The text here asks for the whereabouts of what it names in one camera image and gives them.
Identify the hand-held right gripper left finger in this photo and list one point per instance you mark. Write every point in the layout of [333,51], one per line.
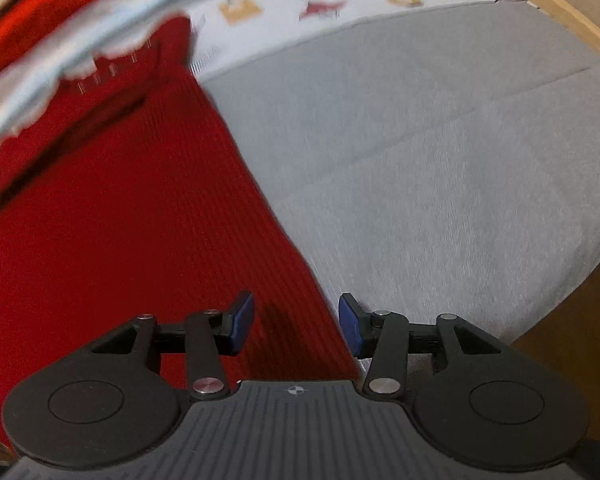
[242,322]

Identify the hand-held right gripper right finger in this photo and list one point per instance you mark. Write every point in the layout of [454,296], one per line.
[350,325]

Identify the dark red knit sweater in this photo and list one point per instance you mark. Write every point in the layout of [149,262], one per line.
[130,220]

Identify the deer and lantern printed sheet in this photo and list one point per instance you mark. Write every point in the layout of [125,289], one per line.
[290,5]

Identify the light blue sheet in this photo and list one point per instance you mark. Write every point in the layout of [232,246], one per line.
[105,25]

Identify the bright red folded blanket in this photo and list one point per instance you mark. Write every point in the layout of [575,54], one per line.
[40,15]

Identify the wooden bed frame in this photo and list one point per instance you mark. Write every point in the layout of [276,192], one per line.
[570,10]

